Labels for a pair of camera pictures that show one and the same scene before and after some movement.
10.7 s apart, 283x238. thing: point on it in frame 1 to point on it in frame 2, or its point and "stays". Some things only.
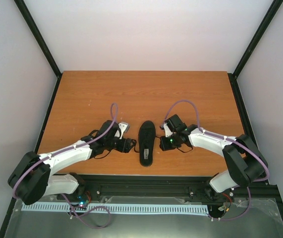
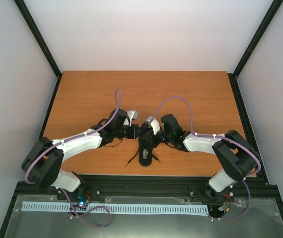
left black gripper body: [124, 148] to [131, 135]
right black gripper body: [170, 145] to [156, 142]
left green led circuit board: [81, 205] stays
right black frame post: [233, 77] stays
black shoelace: [159, 146] to [136, 154]
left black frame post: [25, 12] stays
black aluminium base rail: [152, 185] stays
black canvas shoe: [146, 136] stays
